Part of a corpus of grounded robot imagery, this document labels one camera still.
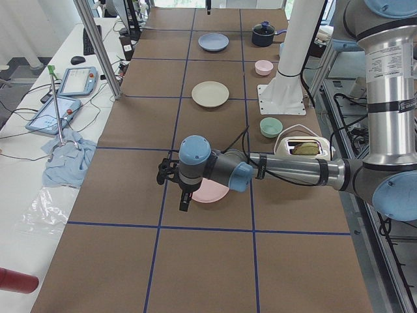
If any aluminium frame post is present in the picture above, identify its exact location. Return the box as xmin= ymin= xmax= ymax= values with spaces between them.
xmin=73 ymin=0 xmax=121 ymax=100

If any light blue cloth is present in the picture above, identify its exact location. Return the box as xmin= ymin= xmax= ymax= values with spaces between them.
xmin=42 ymin=128 xmax=96 ymax=188

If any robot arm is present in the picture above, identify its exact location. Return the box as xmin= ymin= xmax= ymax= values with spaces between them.
xmin=176 ymin=1 xmax=416 ymax=221

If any cream toaster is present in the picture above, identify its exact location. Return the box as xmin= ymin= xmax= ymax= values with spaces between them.
xmin=273 ymin=124 xmax=331 ymax=160

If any blue plate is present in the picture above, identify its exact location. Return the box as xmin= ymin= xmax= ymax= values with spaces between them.
xmin=198 ymin=33 xmax=229 ymax=52

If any pink bowl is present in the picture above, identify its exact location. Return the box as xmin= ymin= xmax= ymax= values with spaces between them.
xmin=255 ymin=59 xmax=274 ymax=76

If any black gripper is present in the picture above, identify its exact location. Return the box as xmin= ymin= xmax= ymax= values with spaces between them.
xmin=179 ymin=174 xmax=201 ymax=211

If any black keyboard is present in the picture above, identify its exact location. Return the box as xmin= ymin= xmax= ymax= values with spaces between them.
xmin=82 ymin=29 xmax=94 ymax=55

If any clear plastic bag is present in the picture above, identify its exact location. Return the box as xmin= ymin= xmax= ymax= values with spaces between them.
xmin=15 ymin=186 xmax=79 ymax=238

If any blue teach pendant near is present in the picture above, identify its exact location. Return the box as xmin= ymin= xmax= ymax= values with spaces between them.
xmin=25 ymin=97 xmax=81 ymax=135

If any dark blue pot with lid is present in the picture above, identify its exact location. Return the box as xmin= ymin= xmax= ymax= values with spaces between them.
xmin=252 ymin=21 xmax=287 ymax=47

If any bread slice in toaster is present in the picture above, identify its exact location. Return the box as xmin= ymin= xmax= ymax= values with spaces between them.
xmin=291 ymin=142 xmax=320 ymax=155

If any red bottle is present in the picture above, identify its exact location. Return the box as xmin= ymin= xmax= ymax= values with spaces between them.
xmin=1 ymin=268 xmax=39 ymax=294

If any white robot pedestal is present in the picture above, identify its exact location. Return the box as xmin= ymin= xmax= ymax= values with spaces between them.
xmin=258 ymin=0 xmax=326 ymax=115

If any blue teach pendant far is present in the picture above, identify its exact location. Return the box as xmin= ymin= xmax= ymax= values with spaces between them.
xmin=58 ymin=67 xmax=97 ymax=97

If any light blue cup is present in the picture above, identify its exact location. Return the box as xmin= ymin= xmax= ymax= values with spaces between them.
xmin=279 ymin=42 xmax=285 ymax=59

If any cream plate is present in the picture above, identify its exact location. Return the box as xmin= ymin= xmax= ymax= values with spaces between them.
xmin=192 ymin=81 xmax=229 ymax=108

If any blue teach pendant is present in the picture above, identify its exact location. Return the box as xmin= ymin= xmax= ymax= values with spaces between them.
xmin=25 ymin=97 xmax=81 ymax=135
xmin=58 ymin=67 xmax=97 ymax=97

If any green bowl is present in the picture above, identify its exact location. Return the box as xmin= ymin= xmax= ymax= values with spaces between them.
xmin=259 ymin=117 xmax=283 ymax=138

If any pink plate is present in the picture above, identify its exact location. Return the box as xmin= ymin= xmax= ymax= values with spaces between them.
xmin=192 ymin=178 xmax=229 ymax=203

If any metal grabber stick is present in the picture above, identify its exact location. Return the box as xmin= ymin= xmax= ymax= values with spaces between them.
xmin=47 ymin=65 xmax=79 ymax=157

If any black computer mouse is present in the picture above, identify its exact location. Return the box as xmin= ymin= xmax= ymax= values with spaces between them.
xmin=70 ymin=55 xmax=86 ymax=65

